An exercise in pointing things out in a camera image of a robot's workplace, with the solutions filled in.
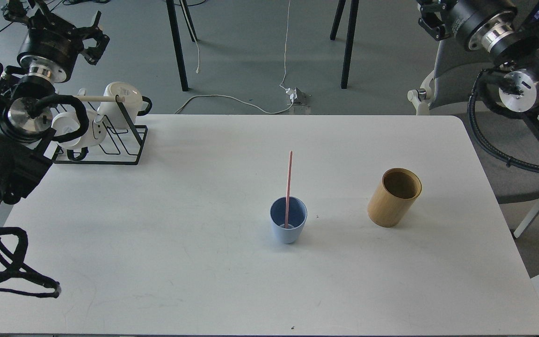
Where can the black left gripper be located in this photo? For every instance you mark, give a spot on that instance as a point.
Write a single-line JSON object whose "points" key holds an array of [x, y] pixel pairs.
{"points": [[53, 39]]}

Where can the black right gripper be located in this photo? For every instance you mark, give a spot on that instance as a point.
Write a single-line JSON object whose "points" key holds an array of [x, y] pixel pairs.
{"points": [[475, 24]]}

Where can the blue cup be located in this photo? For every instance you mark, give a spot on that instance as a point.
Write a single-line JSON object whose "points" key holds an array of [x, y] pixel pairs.
{"points": [[297, 219]]}

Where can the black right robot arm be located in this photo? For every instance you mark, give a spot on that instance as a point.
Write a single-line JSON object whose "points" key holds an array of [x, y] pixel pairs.
{"points": [[511, 87]]}

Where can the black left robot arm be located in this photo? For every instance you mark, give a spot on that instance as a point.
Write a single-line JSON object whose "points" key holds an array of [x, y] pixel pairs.
{"points": [[22, 167]]}

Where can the grey office chair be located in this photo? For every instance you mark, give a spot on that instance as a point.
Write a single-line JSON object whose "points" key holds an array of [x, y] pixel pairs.
{"points": [[450, 83]]}

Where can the black table leg right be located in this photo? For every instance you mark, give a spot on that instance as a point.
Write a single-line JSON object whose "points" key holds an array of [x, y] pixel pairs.
{"points": [[350, 35]]}

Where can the black table leg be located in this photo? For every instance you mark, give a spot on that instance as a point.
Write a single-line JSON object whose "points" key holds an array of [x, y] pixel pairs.
{"points": [[176, 38], [350, 35]]}

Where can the black table leg left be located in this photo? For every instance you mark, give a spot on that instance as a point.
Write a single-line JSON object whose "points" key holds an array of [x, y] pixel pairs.
{"points": [[176, 38]]}

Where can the bamboo cylinder holder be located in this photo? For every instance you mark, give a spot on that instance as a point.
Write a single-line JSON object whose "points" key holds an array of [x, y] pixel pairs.
{"points": [[393, 197]]}

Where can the black wire mug rack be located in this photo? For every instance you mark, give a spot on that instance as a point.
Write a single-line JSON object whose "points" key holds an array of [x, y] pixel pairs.
{"points": [[111, 136]]}

